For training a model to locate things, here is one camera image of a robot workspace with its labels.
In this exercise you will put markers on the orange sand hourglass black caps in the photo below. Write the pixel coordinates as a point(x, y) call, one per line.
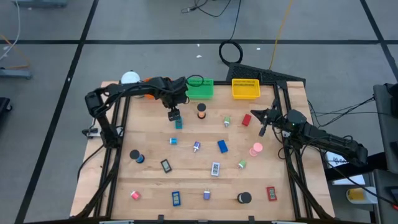
point(201, 107)

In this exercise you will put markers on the black perforated panel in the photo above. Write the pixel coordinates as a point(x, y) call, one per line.
point(248, 72)

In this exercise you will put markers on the green plastic basket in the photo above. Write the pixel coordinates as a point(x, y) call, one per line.
point(205, 93)

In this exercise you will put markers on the white sand hourglass black caps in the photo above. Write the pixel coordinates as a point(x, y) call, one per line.
point(246, 197)

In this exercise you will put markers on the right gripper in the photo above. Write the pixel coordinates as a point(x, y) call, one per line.
point(273, 116)

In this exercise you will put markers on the blue plastic bin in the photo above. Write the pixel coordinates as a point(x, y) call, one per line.
point(176, 198)

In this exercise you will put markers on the grey metal table foot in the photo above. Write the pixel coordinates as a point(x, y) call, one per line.
point(15, 74)
point(40, 3)

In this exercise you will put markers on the blue sand hourglass black caps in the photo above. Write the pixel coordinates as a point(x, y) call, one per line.
point(134, 154)

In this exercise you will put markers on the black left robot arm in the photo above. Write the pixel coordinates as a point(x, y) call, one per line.
point(133, 88)

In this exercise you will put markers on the orange plastic basket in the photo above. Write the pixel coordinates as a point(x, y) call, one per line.
point(149, 96)

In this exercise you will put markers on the black table clamp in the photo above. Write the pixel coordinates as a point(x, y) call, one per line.
point(160, 218)
point(251, 218)

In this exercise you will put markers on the purple white USB charger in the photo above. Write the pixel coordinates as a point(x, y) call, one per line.
point(197, 145)

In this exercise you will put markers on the red staples box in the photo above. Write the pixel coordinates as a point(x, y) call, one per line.
point(271, 193)
point(246, 120)

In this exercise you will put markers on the white yellow bottle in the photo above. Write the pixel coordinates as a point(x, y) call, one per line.
point(357, 195)

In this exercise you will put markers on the light blue USB charger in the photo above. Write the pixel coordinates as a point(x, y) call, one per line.
point(173, 141)

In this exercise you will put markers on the black staples box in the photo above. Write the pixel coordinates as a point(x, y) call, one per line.
point(166, 166)

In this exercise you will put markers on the white mushroom table lamp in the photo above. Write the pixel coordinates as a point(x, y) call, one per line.
point(130, 77)

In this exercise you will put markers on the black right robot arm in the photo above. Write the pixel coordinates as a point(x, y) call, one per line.
point(329, 139)

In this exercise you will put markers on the white printed paper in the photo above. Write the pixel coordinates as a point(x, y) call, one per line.
point(337, 160)

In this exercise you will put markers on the blue staples box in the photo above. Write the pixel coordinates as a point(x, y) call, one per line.
point(222, 146)

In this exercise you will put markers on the small black white device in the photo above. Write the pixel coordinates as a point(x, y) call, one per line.
point(92, 133)

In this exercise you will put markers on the lavender white USB charger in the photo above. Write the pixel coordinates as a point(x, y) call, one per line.
point(207, 195)

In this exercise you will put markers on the white staples box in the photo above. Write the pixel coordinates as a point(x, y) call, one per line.
point(215, 169)

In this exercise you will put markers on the blue-green staples box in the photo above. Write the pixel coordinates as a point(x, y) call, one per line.
point(179, 125)

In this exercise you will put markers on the yellow plastic basket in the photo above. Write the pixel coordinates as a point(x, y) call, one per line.
point(245, 95)

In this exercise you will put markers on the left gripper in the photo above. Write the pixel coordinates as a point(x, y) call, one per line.
point(175, 93)

